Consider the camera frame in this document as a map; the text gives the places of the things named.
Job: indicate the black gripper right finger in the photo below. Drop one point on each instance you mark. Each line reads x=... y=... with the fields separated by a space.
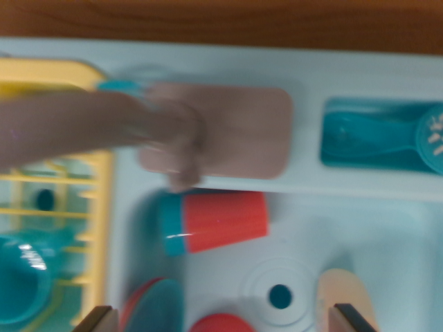
x=349 y=320

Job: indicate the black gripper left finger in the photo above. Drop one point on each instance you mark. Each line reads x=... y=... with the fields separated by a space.
x=102 y=320

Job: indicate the cream toy detergent bottle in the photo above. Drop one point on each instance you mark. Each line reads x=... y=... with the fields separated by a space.
x=341 y=287

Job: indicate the light blue toy sink unit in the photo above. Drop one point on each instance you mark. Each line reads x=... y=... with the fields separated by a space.
x=346 y=224

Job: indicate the teal plastic toy plate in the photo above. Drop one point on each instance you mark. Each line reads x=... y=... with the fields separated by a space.
x=155 y=307

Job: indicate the teal plastic toy mug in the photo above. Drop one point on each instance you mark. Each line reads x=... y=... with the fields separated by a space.
x=19 y=283

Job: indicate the teal plastic tumbler cup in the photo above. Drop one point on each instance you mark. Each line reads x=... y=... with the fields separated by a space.
x=171 y=224

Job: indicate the red plastic toy mug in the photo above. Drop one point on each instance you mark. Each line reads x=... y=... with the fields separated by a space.
x=221 y=324

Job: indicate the yellow plastic dish rack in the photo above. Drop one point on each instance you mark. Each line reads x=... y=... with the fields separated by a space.
x=100 y=193

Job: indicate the red plastic tumbler cup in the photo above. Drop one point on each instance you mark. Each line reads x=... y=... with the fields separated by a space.
x=225 y=221

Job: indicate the teal toy dish brush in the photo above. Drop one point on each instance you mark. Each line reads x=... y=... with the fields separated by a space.
x=373 y=138

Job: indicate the grey toy faucet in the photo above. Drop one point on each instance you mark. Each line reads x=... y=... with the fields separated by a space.
x=214 y=131

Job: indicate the teal plastic toy fork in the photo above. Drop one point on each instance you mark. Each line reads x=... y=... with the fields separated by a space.
x=119 y=85

